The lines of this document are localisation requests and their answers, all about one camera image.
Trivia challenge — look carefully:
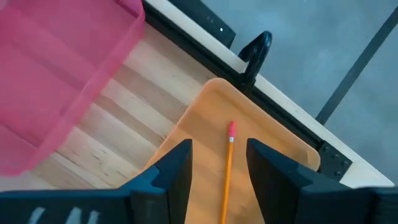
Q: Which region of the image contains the yellow pencil with pink eraser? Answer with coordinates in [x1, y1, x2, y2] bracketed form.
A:
[220, 121, 236, 224]

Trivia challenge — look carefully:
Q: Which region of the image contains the black table clamp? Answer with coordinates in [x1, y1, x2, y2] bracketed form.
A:
[238, 30, 273, 93]

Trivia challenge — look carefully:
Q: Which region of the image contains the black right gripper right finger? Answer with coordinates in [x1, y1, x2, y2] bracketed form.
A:
[246, 138, 398, 224]

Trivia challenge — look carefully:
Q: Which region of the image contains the orange translucent plastic bin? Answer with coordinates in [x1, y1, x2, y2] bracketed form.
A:
[144, 77, 321, 224]

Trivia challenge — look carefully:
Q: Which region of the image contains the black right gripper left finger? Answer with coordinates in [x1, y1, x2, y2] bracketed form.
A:
[0, 139, 193, 224]

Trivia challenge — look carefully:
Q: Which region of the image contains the pink translucent plastic bin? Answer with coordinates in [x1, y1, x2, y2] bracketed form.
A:
[0, 0, 146, 177]

